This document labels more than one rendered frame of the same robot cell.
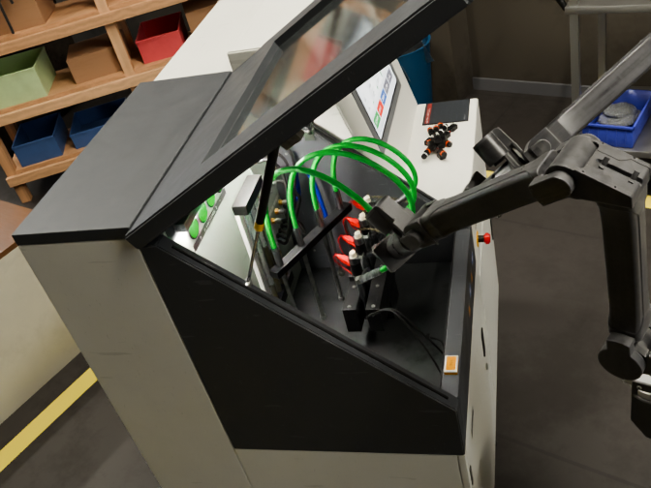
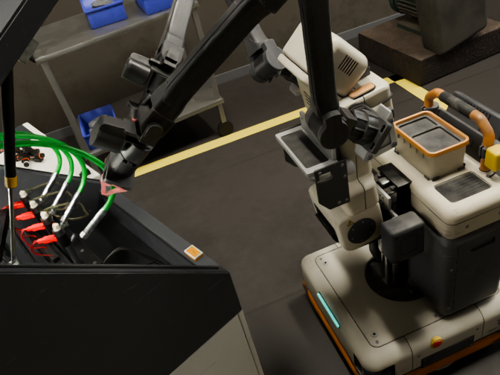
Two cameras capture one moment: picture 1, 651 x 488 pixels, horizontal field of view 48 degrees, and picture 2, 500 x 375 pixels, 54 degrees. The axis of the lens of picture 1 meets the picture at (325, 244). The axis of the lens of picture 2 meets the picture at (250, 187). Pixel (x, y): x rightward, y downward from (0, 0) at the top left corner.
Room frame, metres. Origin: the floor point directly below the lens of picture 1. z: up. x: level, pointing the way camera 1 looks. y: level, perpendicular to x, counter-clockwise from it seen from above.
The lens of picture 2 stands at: (0.46, 0.48, 1.88)
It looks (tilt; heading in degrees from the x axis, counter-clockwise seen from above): 38 degrees down; 305
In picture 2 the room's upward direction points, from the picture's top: 14 degrees counter-clockwise
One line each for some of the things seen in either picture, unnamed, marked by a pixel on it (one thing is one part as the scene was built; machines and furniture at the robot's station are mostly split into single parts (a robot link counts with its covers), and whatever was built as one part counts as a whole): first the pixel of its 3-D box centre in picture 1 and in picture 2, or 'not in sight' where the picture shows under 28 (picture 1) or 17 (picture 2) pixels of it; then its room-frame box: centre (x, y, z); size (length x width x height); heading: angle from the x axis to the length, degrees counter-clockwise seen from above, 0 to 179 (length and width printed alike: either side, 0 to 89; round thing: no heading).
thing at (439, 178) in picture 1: (440, 155); (35, 161); (2.07, -0.44, 0.96); 0.70 x 0.22 x 0.03; 159
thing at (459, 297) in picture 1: (459, 324); (159, 241); (1.38, -0.28, 0.87); 0.62 x 0.04 x 0.16; 159
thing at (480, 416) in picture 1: (481, 428); not in sight; (1.38, -0.30, 0.44); 0.65 x 0.02 x 0.68; 159
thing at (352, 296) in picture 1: (375, 287); (71, 262); (1.58, -0.10, 0.91); 0.34 x 0.10 x 0.15; 159
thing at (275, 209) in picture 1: (269, 181); not in sight; (1.79, 0.10, 1.20); 0.13 x 0.03 x 0.31; 159
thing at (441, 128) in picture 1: (439, 137); (26, 150); (2.11, -0.46, 1.01); 0.23 x 0.11 x 0.06; 159
